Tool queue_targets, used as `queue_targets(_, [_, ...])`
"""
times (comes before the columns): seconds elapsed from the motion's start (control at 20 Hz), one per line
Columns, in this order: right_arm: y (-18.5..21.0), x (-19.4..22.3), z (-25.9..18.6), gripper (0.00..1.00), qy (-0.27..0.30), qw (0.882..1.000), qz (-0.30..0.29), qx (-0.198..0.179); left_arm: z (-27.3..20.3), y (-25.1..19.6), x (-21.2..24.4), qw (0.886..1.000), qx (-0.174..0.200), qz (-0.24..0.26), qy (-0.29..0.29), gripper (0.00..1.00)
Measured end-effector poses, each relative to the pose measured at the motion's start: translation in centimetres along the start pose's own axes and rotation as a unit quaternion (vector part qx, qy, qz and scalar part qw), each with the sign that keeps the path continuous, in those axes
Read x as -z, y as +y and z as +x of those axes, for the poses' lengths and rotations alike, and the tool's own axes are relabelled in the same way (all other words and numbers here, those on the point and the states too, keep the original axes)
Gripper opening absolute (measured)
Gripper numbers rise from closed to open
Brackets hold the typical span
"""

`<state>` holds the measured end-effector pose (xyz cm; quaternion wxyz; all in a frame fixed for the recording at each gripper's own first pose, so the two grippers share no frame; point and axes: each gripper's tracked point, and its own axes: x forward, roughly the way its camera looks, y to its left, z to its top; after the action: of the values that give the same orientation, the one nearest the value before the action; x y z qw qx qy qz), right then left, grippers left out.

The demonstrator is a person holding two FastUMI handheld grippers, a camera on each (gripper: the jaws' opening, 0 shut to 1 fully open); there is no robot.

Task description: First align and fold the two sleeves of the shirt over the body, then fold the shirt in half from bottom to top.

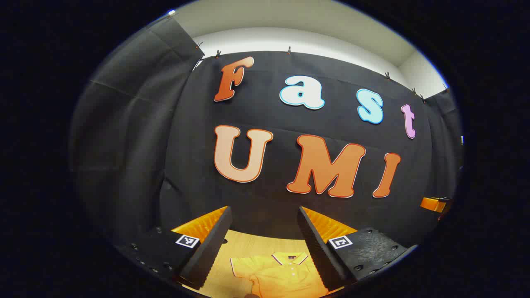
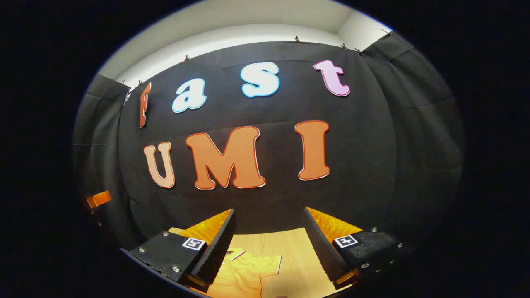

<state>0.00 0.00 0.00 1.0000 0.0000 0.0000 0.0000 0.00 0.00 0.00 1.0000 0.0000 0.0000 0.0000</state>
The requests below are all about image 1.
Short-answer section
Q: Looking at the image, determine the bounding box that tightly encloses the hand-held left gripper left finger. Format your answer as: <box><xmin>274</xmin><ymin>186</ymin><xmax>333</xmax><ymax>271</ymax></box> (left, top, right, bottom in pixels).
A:
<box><xmin>117</xmin><ymin>206</ymin><xmax>233</xmax><ymax>290</ymax></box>

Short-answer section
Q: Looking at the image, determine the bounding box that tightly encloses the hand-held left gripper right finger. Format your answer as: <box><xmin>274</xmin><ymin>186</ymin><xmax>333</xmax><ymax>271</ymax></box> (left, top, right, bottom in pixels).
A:
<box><xmin>297</xmin><ymin>206</ymin><xmax>419</xmax><ymax>292</ymax></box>

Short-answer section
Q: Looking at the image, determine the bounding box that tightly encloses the orange polo T-shirt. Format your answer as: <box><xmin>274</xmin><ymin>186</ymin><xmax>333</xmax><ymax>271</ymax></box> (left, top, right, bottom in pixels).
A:
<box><xmin>230</xmin><ymin>251</ymin><xmax>332</xmax><ymax>298</ymax></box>

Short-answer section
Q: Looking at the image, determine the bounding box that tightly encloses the black backdrop cloth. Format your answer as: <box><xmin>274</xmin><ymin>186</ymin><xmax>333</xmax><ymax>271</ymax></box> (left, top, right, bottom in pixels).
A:
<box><xmin>70</xmin><ymin>17</ymin><xmax>464</xmax><ymax>249</ymax></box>

